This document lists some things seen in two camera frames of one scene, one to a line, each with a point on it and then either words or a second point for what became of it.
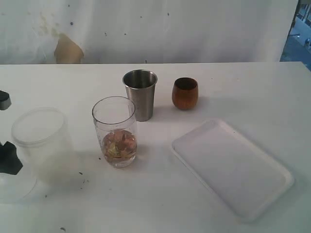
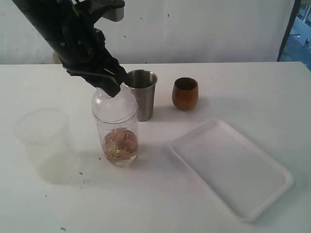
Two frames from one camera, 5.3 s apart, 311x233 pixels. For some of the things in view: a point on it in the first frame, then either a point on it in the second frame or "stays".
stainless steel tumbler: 140,85 stays
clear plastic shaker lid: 13,187 to 121,108
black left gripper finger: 9,162 to 103,82
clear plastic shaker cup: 115,118 stays
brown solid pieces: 120,144 stays
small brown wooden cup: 185,91 stays
